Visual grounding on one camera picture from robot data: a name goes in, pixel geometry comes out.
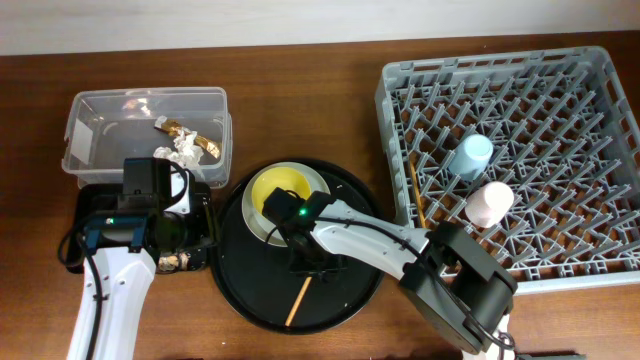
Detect wooden chopstick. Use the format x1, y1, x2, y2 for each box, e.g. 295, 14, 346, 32
409, 161, 427, 229
285, 277, 312, 327

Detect grey-green ceramic plate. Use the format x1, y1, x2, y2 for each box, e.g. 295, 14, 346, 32
241, 162, 330, 242

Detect food scraps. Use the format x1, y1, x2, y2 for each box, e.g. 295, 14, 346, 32
157, 252, 190, 273

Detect yellow bowl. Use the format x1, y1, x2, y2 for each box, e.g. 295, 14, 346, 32
251, 166, 311, 213

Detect white tissue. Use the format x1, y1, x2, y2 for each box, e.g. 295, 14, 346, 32
153, 130, 204, 168

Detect pink cup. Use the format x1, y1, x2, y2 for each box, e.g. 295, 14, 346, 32
464, 181, 515, 228

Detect light blue cup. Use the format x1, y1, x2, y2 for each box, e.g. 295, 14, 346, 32
448, 134, 493, 182

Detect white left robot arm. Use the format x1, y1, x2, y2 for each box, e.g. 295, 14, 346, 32
57, 158, 217, 359

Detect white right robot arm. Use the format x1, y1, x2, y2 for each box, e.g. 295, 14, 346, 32
257, 187, 518, 359

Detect grey dishwasher rack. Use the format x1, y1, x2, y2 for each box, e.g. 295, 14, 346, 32
375, 46, 639, 294

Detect black rectangular tray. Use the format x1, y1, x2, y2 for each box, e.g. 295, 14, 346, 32
59, 182, 214, 273

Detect round black tray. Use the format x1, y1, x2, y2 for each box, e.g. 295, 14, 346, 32
210, 171, 384, 335

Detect gold foil wrapper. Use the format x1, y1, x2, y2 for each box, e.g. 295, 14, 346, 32
154, 116, 222, 159

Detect clear plastic bin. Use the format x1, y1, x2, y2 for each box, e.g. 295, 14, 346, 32
61, 87, 233, 189

